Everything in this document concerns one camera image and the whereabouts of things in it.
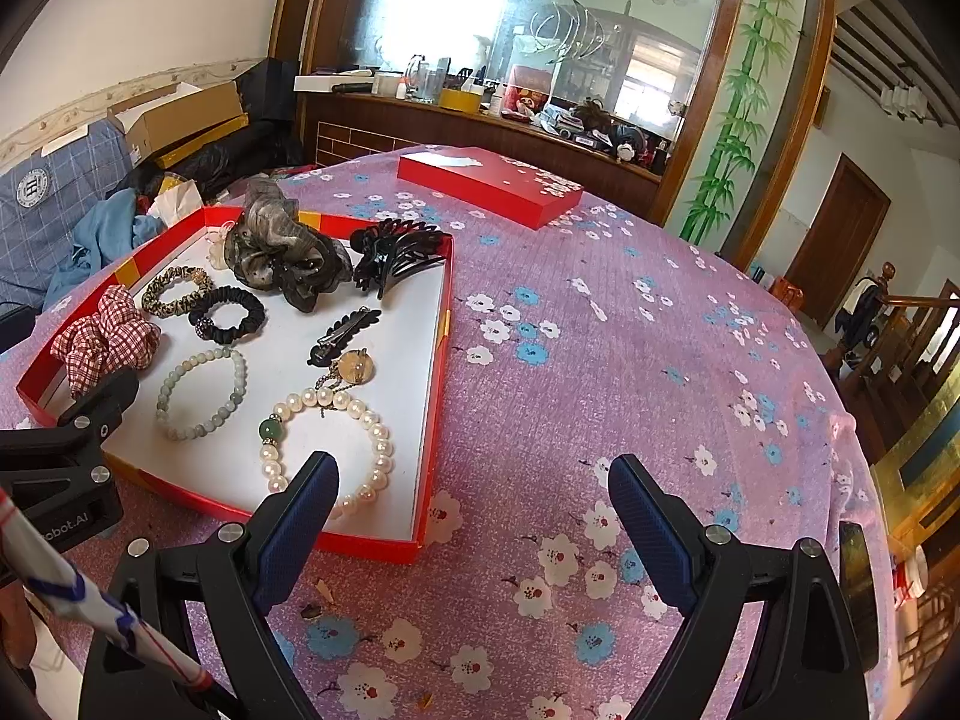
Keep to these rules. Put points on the black plastic bags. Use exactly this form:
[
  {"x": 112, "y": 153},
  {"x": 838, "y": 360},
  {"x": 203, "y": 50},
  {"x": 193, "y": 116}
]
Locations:
[{"x": 240, "y": 146}]

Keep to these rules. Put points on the large wood-framed mirror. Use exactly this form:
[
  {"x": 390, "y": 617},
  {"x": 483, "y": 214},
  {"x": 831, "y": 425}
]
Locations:
[{"x": 450, "y": 7}]

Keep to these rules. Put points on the wooden sideboard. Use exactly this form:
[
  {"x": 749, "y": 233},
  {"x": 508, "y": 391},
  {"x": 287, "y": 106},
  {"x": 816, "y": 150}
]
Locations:
[{"x": 450, "y": 131}]

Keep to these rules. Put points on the brown wooden door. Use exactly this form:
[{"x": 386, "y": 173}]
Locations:
[{"x": 840, "y": 240}]

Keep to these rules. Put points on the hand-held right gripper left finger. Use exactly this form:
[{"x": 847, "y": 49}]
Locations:
[{"x": 300, "y": 510}]

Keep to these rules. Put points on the brown cardboard box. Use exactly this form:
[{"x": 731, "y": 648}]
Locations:
[{"x": 187, "y": 116}]

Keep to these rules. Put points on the dark leaf hair barrette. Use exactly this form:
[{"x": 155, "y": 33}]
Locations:
[{"x": 341, "y": 334}]

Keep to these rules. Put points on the white striped wrapped rod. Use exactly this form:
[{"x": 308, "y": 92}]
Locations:
[{"x": 60, "y": 577}]

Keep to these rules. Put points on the wooden stair railing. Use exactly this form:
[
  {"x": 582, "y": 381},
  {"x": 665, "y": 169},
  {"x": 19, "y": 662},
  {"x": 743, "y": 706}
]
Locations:
[{"x": 900, "y": 345}]

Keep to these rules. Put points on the red plaid scrunchie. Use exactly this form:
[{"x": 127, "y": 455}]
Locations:
[{"x": 97, "y": 337}]

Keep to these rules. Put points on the round gold pendant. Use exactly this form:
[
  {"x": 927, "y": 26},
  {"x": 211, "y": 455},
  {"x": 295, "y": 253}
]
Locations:
[{"x": 354, "y": 367}]

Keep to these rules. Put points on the white plastic bag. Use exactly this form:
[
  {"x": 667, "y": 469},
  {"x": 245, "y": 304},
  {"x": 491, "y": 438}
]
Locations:
[{"x": 176, "y": 199}]

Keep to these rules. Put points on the light blue cloth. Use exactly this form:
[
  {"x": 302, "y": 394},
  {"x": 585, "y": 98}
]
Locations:
[{"x": 105, "y": 225}]

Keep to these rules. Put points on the white ceiling lamp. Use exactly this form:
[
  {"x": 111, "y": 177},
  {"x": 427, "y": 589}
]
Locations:
[{"x": 904, "y": 101}]

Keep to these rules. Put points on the black scrunchie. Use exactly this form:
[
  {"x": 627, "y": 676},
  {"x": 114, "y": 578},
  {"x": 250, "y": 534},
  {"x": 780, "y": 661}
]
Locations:
[{"x": 251, "y": 315}]

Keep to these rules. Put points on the glossy black hair claw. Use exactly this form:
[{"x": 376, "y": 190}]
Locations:
[{"x": 397, "y": 240}]

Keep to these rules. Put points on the leopard print scrunchie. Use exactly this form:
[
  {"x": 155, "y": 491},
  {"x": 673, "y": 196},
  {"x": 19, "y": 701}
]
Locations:
[{"x": 150, "y": 298}]

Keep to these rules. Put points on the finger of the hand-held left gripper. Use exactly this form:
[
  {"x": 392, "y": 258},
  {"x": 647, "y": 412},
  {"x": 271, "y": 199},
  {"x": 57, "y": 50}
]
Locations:
[
  {"x": 52, "y": 465},
  {"x": 97, "y": 409}
]

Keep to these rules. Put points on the bamboo wall painting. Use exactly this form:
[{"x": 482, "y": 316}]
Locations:
[{"x": 739, "y": 127}]

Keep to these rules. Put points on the grey organza hair bow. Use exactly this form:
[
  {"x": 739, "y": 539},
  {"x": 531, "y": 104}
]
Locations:
[{"x": 277, "y": 247}]

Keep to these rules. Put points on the golden framed panel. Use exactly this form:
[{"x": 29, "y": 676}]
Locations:
[{"x": 922, "y": 465}]

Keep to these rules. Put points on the red box tray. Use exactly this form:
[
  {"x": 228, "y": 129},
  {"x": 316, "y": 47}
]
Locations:
[{"x": 409, "y": 390}]

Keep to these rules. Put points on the red box lid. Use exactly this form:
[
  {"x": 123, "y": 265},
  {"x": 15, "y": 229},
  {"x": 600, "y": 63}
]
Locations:
[{"x": 480, "y": 180}]

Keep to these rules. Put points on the red gift box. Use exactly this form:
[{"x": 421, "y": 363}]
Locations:
[{"x": 529, "y": 90}]

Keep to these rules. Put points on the yellow container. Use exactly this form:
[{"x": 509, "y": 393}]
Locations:
[{"x": 461, "y": 99}]

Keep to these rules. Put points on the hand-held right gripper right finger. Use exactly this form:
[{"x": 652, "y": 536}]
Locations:
[{"x": 645, "y": 517}]

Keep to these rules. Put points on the black and white jacket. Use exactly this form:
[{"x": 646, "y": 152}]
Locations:
[{"x": 859, "y": 311}]

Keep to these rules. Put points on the flat white box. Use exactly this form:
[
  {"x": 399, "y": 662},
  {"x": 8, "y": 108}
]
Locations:
[{"x": 330, "y": 84}]

